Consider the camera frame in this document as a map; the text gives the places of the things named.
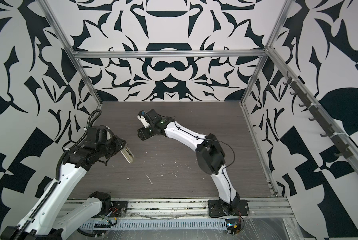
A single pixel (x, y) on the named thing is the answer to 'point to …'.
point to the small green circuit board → (233, 226)
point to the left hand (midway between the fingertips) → (125, 139)
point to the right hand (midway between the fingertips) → (142, 132)
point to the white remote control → (127, 154)
